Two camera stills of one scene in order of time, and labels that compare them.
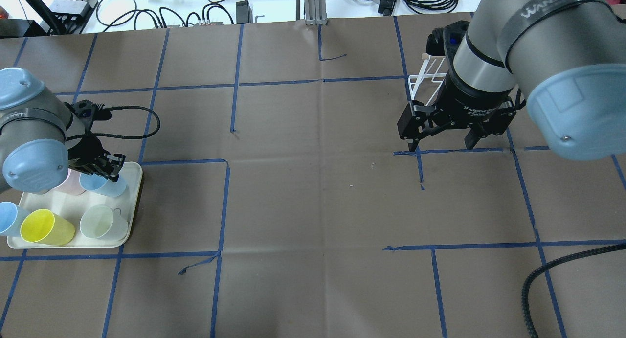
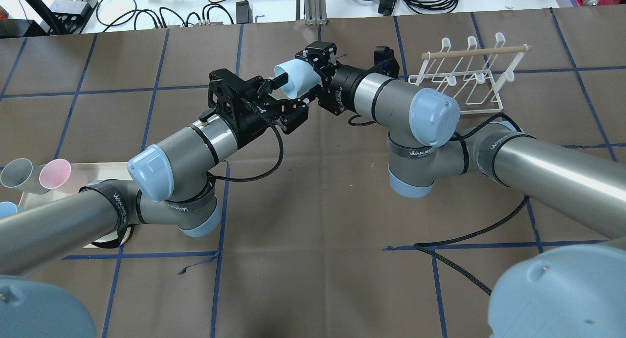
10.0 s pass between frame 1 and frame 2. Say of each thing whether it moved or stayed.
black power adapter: stayed
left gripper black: moved
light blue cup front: moved
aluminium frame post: stayed
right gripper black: moved
